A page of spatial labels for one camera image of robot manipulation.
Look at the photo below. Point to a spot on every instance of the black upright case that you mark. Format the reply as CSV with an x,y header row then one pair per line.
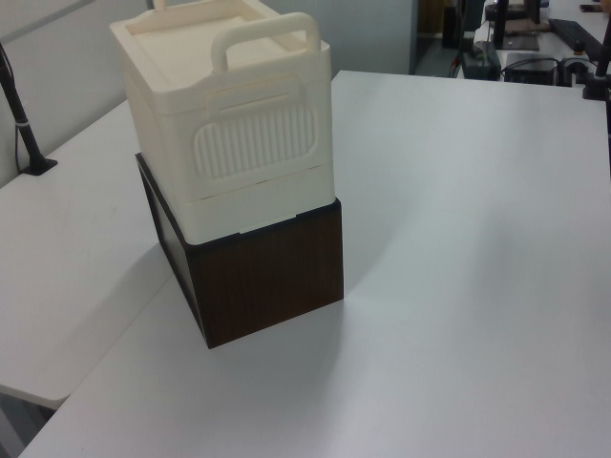
x,y
450,26

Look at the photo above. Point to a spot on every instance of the black clamp stand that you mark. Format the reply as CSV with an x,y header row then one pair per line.
x,y
596,83

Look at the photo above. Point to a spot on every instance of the dark wooden box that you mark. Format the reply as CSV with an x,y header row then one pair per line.
x,y
267,272

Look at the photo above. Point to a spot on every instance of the black pole with clamp base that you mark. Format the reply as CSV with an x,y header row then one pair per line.
x,y
24,133

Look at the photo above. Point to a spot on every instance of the black monitor stand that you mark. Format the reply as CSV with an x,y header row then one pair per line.
x,y
518,42

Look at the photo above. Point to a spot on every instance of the black keyboard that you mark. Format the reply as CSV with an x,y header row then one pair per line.
x,y
575,33

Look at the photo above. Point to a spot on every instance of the cream plastic cabinet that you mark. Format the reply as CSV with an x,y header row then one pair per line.
x,y
229,119

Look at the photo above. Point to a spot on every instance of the black flat electronic device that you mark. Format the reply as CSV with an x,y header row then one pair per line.
x,y
532,67

